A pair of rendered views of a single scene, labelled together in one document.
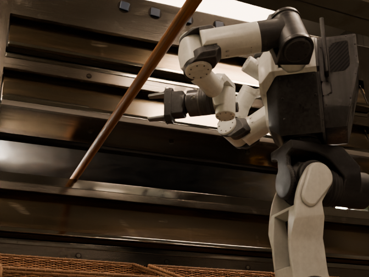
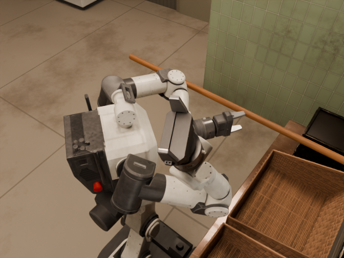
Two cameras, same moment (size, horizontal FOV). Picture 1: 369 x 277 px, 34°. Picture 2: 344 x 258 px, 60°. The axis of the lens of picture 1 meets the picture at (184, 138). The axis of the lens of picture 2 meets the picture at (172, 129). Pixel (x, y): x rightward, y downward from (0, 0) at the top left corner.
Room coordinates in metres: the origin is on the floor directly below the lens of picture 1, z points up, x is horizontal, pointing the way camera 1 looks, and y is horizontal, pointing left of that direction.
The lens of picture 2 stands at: (2.42, -0.57, 2.15)
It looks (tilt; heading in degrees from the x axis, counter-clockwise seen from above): 48 degrees down; 149
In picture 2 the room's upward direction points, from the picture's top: straight up
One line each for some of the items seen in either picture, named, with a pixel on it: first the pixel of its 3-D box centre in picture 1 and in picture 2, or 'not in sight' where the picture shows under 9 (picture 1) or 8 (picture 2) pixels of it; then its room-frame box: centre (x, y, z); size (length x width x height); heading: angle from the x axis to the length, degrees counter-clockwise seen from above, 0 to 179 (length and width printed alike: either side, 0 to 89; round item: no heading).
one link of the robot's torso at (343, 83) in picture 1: (310, 92); (114, 150); (1.72, -0.39, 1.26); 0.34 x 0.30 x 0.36; 165
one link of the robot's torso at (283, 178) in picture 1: (323, 177); (120, 195); (1.75, -0.42, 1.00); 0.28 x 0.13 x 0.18; 110
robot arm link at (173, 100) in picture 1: (183, 104); (215, 126); (1.82, 0.00, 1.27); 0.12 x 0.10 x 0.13; 75
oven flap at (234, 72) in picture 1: (203, 67); not in sight; (2.56, -0.09, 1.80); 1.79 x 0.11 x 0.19; 110
